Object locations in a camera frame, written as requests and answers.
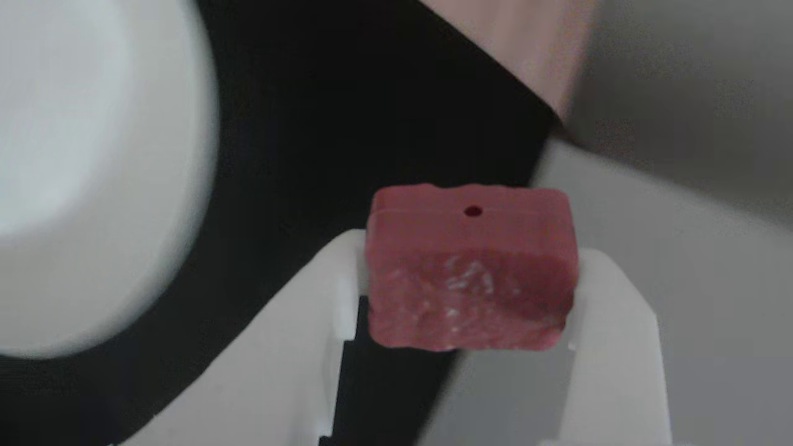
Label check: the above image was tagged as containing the red meat block toy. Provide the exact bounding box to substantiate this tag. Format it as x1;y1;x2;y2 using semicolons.
365;183;581;353

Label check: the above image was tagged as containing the white round plate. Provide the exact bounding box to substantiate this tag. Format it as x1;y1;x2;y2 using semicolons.
0;0;222;361

